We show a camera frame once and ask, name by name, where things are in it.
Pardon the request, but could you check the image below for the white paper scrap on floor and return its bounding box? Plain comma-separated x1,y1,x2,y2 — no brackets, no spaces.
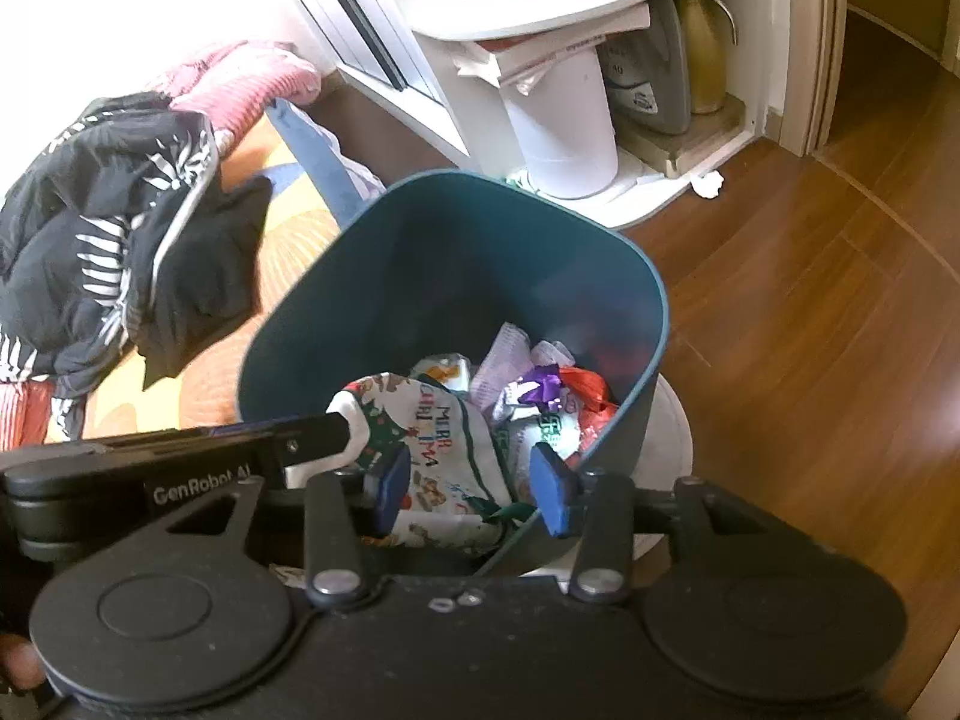
690,171,724,200

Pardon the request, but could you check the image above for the white shelf unit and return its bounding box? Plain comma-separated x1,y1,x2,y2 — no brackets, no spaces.
299,0,790,233

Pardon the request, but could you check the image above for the red plastic bag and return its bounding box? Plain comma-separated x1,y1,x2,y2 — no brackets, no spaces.
560,366,619,454

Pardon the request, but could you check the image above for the person's right hand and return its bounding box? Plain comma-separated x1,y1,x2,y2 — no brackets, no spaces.
0,634,46,691

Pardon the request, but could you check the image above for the black floral clothing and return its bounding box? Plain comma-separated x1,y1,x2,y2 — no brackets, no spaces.
0,89,275,442

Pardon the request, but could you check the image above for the white cylindrical bin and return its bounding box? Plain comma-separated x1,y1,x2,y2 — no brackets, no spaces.
501,47,619,200

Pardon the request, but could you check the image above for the purple foil wrapper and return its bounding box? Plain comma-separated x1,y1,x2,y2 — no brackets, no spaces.
501,364,565,413

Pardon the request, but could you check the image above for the dark teal trash bin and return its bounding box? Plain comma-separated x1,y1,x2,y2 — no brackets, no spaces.
238,171,670,478

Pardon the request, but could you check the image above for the Merry Christmas printed bag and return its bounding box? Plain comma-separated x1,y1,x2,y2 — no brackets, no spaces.
283,370,527,550

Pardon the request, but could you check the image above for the pink knitted cloth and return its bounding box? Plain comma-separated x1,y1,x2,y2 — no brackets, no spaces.
155,41,320,158

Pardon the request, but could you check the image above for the gold thermos jug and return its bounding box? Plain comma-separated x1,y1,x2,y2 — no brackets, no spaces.
675,0,739,115

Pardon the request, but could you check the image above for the grey plastic canister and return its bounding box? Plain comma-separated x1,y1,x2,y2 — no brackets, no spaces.
599,0,692,135

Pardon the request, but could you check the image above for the white purple snack wrapper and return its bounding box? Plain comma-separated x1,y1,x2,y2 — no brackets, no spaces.
469,322,576,418

